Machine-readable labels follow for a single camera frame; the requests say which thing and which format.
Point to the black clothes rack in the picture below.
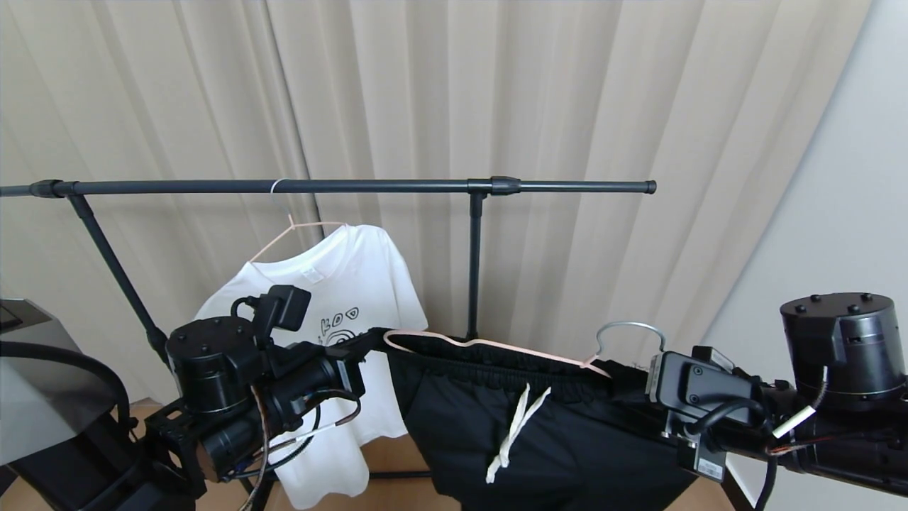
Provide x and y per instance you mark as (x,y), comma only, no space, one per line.
(355,187)

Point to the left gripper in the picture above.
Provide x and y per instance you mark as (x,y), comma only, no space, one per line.
(319,376)

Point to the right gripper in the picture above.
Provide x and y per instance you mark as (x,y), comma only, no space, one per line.
(699,451)

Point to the white printed t-shirt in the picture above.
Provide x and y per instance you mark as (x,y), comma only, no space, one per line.
(369,284)

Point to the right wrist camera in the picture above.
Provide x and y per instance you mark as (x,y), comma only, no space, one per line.
(695,387)

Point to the pink clothes hanger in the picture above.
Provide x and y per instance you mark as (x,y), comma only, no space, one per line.
(284,238)
(496,345)

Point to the black garment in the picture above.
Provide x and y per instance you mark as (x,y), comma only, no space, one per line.
(567,440)

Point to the beige curtain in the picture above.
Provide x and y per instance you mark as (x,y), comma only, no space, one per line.
(496,85)

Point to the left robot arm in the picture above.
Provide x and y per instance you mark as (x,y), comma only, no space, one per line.
(57,383)

